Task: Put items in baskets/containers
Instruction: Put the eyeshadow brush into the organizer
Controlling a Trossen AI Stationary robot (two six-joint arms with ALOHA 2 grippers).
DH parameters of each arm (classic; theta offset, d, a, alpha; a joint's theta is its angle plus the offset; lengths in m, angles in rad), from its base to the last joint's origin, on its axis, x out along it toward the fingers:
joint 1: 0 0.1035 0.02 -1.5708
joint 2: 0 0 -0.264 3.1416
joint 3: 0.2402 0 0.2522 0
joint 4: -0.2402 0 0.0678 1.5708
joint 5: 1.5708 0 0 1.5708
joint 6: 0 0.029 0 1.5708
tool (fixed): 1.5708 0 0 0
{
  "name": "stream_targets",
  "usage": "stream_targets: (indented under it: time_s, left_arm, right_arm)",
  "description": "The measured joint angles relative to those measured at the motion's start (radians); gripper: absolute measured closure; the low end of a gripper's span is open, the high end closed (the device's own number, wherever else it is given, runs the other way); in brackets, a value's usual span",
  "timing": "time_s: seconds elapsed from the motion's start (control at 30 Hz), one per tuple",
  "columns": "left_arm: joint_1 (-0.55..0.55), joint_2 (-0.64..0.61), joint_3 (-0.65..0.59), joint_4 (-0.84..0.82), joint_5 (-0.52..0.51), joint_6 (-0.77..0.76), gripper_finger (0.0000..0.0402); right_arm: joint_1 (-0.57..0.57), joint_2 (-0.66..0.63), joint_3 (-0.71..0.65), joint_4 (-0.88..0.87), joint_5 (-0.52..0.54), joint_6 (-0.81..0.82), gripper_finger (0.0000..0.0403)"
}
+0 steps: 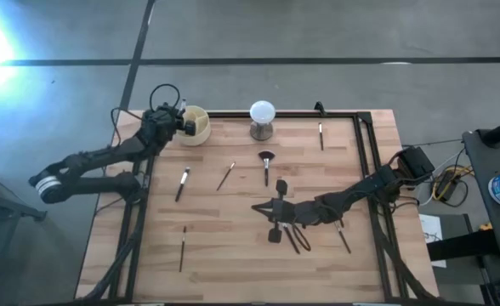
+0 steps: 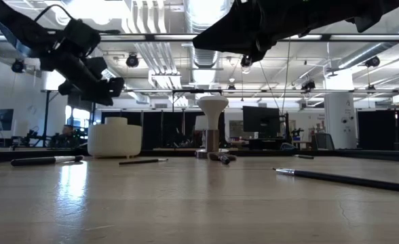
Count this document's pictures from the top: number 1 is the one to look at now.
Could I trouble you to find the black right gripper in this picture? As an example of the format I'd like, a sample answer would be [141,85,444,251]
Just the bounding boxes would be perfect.
[251,178,319,245]

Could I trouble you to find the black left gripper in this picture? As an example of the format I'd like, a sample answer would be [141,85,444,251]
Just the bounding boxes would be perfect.
[141,103,196,145]

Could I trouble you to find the black fan makeup brush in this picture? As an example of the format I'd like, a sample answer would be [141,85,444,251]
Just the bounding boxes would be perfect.
[258,150,276,188]

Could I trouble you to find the thin brown detail brush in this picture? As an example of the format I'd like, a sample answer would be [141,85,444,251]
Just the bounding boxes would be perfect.
[179,225,188,274]
[215,161,237,192]

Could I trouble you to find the black brush wide silver ferrule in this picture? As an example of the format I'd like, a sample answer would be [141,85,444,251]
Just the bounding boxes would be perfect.
[174,166,191,203]

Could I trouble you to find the cream round divided organizer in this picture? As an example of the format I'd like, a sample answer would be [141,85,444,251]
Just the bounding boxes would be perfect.
[175,105,212,147]

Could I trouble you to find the white dome lamp metal base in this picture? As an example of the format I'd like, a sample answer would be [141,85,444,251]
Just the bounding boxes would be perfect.
[248,99,276,142]

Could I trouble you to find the white paper sheet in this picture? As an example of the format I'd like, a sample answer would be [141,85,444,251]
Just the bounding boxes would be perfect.
[418,212,447,269]

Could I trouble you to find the black cart base bar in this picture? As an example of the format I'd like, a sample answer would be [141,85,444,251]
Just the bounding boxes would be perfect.
[426,229,500,263]

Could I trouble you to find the dark grey equipment cart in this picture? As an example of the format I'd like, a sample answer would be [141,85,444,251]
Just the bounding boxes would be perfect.
[462,113,500,264]

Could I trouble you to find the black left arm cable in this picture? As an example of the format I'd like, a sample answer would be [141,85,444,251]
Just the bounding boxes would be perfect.
[110,83,181,145]

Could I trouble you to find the black right gripper cable loop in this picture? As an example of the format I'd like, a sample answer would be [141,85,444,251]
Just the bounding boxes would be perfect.
[291,223,312,252]

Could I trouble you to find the black aluminium table frame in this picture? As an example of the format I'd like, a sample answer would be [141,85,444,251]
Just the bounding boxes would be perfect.
[82,110,436,303]

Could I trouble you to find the yellow and black cables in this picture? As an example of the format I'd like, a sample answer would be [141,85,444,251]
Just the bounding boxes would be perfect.
[431,164,474,208]

